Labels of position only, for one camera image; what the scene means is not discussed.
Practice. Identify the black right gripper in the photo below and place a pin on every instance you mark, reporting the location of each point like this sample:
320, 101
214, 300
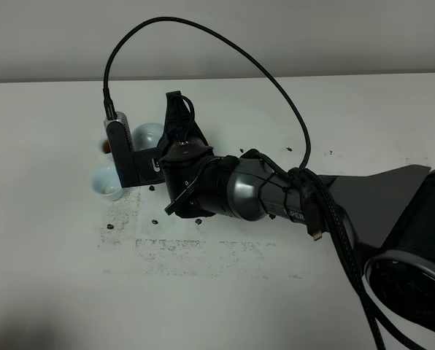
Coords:
196, 178

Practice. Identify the light blue porcelain teapot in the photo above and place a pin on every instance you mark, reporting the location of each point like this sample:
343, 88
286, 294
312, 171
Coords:
146, 136

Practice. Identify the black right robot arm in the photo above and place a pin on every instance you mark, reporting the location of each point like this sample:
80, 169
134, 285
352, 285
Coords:
382, 225

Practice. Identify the near light blue teacup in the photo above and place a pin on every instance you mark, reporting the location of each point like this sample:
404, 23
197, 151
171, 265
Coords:
106, 183

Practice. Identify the light blue teacup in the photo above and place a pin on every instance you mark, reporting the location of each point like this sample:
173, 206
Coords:
104, 148
106, 183

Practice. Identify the far light blue teacup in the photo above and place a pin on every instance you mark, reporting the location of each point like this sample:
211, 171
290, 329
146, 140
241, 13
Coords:
104, 148

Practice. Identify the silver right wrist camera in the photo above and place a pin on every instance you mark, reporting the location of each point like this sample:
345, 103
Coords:
120, 143

